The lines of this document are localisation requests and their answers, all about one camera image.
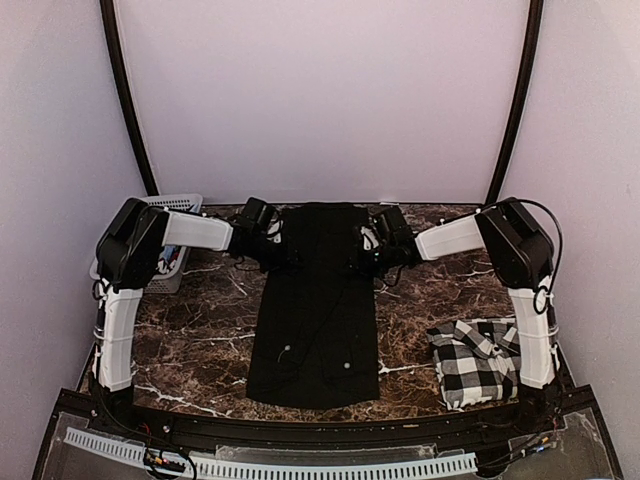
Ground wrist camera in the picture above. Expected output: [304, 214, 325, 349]
[356, 225, 380, 251]
[266, 216, 284, 244]

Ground left black frame post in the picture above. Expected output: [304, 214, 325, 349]
[99, 0, 159, 196]

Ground right black frame post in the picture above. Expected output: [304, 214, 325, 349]
[484, 0, 544, 205]

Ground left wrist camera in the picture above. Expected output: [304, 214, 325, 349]
[266, 216, 284, 244]

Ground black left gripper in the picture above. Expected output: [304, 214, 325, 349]
[242, 233, 306, 275]

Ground black frame post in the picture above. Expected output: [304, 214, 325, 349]
[484, 0, 544, 205]
[99, 0, 159, 196]

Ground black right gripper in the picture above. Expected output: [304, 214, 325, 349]
[339, 241, 397, 281]

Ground black white plaid shirt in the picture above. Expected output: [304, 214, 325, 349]
[427, 318, 521, 411]

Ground white slotted cable duct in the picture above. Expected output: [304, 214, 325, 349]
[63, 427, 477, 480]

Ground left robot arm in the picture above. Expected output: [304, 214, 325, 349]
[92, 197, 298, 393]

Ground black front rail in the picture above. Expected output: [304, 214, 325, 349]
[67, 395, 527, 451]

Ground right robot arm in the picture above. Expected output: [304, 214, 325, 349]
[350, 197, 564, 390]

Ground grey plastic laundry basket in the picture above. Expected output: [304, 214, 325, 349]
[89, 193, 203, 293]

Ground blue clothes in basket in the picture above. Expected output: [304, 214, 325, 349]
[156, 245, 183, 275]

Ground black long sleeve shirt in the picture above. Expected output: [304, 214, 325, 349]
[246, 203, 380, 410]

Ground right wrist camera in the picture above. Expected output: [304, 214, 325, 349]
[356, 225, 380, 251]

